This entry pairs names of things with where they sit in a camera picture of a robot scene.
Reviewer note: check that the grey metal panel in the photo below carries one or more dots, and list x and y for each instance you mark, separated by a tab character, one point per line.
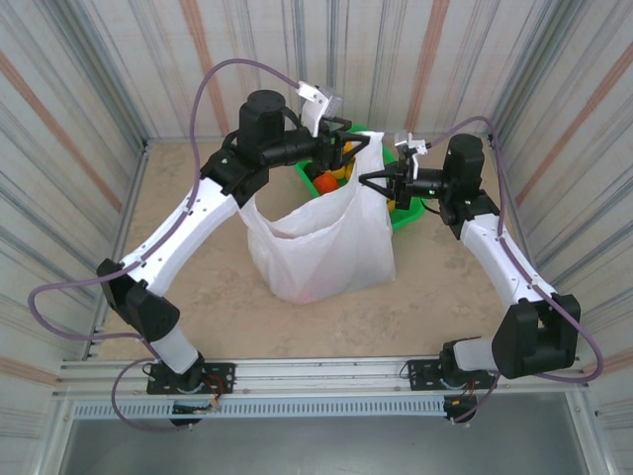
321	445

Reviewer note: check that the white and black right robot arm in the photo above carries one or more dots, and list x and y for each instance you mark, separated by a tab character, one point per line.
499	262

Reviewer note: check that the red-orange fake orange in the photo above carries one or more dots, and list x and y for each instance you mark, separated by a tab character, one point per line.
325	184

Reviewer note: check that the white plastic bag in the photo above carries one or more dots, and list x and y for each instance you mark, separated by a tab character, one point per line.
321	257

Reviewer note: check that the aluminium mounting rail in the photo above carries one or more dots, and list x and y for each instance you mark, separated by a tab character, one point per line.
321	373

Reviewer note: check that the yellow fake lemon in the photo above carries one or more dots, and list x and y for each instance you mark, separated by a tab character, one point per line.
341	173

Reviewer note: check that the dark round fake fruit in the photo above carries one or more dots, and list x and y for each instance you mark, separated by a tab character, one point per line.
311	171

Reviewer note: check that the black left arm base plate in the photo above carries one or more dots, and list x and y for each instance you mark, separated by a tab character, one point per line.
220	373

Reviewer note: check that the green plastic basket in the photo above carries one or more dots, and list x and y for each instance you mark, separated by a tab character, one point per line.
410	218

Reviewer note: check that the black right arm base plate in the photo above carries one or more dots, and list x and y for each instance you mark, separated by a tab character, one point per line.
420	373

